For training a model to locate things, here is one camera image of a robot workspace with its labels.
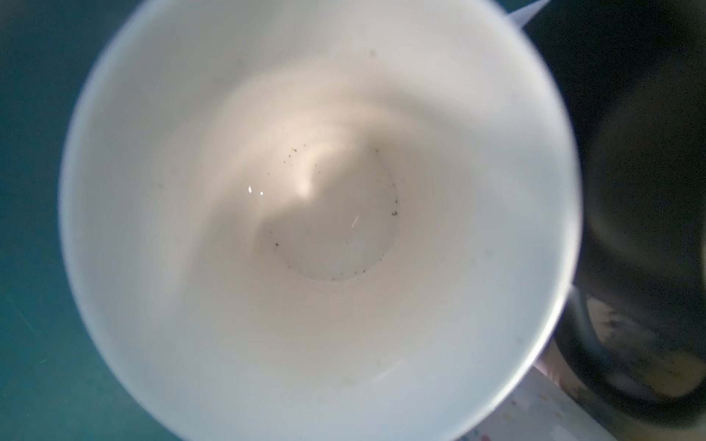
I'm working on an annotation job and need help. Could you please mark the lilac ceramic mug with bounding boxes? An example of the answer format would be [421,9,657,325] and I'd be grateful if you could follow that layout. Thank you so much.
[59,1,582,440]

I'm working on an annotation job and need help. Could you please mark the lilac plastic tray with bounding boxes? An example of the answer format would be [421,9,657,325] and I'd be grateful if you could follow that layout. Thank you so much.
[461,340,614,440]

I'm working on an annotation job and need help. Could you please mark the black ceramic mug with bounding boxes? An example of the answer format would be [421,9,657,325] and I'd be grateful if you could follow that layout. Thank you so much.
[525,1,705,428]

